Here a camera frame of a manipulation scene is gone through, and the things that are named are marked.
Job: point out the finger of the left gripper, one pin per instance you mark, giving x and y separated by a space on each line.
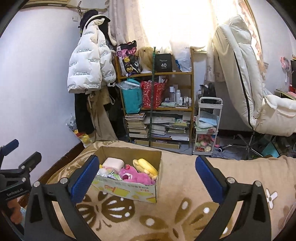
8 148
30 164

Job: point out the white rolling cart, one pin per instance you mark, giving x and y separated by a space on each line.
207 124

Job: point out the pink pig cube plush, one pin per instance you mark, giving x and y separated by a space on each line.
113 163

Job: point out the teal bag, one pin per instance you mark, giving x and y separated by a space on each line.
132 95

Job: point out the pink desk fan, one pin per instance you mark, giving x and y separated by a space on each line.
286 67

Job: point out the beige trench coat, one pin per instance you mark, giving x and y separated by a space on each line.
103 130

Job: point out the pile of papers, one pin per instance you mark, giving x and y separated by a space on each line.
170 125

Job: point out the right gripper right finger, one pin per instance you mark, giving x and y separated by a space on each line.
253 222

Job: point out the white puffer jacket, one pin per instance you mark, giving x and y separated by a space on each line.
90 64

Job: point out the red gift bag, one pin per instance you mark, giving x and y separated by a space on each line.
159 89

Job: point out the green tissue pack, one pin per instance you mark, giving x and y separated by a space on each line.
114 176

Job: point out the black box with 40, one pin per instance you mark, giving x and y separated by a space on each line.
162 63

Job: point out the cardboard box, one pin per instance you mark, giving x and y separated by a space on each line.
132 191

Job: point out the stack of books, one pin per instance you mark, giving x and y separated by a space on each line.
136 126

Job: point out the wooden shelf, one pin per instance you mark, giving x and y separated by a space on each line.
178 94

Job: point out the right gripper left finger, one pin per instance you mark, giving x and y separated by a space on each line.
41 222

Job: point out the black pink tote bag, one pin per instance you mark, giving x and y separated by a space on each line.
128 61

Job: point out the person's hand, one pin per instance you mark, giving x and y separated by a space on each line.
16 215

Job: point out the white fluffy plush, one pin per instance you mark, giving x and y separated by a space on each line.
103 172

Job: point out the green pole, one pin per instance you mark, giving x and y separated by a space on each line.
152 97

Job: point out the beige patterned blanket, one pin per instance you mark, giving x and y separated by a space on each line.
183 205

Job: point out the pink bear plush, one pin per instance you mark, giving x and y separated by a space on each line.
130 174

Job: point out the yellow dog plush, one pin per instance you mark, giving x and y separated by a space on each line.
144 166

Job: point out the blonde wig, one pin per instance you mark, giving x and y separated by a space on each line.
144 55

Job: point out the plastic bag of toys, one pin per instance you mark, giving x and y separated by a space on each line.
83 137

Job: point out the cream gaming chair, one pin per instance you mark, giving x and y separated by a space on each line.
266 114

